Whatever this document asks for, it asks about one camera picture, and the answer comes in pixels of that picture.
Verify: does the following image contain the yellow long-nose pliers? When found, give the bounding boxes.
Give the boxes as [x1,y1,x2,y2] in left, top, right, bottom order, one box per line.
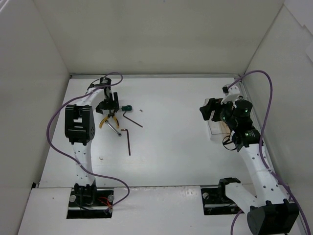
[99,111,120,129]

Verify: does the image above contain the small silver ratchet wrench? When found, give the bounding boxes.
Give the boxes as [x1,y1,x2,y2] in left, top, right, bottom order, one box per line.
[106,122,122,137]

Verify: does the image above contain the brown hex key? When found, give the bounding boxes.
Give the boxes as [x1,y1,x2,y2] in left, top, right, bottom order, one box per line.
[121,128,131,156]
[123,111,143,128]

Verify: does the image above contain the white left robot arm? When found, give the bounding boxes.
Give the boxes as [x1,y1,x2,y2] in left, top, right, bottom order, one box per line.
[65,77,121,188]

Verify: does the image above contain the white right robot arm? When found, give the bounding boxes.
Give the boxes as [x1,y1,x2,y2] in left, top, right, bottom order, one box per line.
[200,98,299,235]

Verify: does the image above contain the clear plastic container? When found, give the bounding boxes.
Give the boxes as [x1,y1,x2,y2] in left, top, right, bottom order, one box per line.
[205,111,230,142]

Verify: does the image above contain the green stubby screwdriver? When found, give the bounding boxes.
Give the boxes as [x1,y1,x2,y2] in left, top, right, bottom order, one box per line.
[120,105,133,112]

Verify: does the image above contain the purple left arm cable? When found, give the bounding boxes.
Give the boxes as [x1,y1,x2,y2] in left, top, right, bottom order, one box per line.
[46,72,130,211]

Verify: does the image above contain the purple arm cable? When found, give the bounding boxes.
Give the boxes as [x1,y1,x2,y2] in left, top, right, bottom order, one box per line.
[46,72,130,211]
[229,70,309,235]

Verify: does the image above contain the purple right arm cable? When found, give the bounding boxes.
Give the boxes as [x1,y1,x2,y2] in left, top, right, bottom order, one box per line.
[229,70,309,235]

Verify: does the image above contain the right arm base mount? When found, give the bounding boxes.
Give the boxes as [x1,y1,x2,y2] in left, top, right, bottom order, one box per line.
[201,185,240,215]

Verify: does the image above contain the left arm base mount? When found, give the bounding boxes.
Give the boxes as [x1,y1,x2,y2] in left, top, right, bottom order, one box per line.
[67,189,114,219]

